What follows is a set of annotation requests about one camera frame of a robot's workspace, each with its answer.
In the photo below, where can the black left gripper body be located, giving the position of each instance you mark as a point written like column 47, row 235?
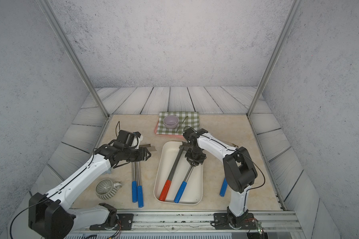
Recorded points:
column 135, row 155

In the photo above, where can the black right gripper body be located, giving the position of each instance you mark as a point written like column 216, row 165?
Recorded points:
column 194, row 157

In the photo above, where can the grey hoe red handle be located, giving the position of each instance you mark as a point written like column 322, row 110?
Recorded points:
column 173, row 168

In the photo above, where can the cream storage box tray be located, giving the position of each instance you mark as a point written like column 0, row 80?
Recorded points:
column 193, row 191

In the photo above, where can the steel hoe blue handle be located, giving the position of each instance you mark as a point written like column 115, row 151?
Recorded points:
column 223, row 188
column 184, row 184
column 139, row 187
column 134, row 174

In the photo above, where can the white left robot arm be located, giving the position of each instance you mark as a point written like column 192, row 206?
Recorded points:
column 51, row 215

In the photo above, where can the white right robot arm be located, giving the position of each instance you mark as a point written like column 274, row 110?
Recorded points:
column 239, row 171

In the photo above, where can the pink tray under cloth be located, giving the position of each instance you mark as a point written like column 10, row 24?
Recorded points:
column 168, row 135

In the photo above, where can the metal tongs on cloth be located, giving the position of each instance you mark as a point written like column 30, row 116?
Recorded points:
column 179, row 126

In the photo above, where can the small purple bowl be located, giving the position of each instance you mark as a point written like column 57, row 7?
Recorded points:
column 171, row 121

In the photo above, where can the green checkered cloth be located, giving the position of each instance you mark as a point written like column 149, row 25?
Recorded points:
column 192, row 121

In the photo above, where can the grey ribbed ceramic cup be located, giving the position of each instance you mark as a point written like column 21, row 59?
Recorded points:
column 107, row 189

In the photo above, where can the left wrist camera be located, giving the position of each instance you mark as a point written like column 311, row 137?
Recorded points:
column 129, row 139

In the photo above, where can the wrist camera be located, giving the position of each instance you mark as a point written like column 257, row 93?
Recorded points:
column 129, row 139
column 190, row 135

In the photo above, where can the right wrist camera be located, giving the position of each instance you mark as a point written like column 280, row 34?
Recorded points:
column 190, row 135

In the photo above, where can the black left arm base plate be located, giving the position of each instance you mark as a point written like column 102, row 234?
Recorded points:
column 119, row 221

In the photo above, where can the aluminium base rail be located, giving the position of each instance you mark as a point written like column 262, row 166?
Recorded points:
column 207, row 225

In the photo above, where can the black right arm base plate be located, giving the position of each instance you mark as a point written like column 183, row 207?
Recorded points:
column 225, row 221

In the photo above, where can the aluminium corner post left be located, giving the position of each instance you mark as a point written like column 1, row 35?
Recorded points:
column 54, row 23

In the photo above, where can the aluminium corner post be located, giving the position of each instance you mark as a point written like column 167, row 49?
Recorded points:
column 293, row 13
column 54, row 23

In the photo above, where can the aluminium corner post right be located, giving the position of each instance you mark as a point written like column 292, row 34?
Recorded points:
column 293, row 13

